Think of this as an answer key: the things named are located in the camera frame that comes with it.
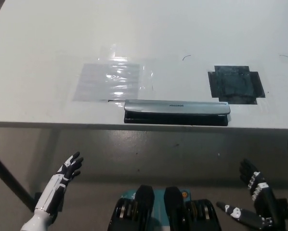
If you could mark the clear plastic bag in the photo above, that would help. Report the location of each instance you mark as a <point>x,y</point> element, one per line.
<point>148,68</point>

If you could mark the grey translucent plastic sheet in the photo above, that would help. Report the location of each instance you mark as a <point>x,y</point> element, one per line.
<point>98,81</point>

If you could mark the black tape patch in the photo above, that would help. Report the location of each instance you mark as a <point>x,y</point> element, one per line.
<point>235,84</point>

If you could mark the black slanted table leg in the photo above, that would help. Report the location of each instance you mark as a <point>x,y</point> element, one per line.
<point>11,181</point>

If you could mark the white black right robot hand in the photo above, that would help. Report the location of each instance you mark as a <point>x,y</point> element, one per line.
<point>265,199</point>

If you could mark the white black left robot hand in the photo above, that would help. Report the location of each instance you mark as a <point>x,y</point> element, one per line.
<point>62,178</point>

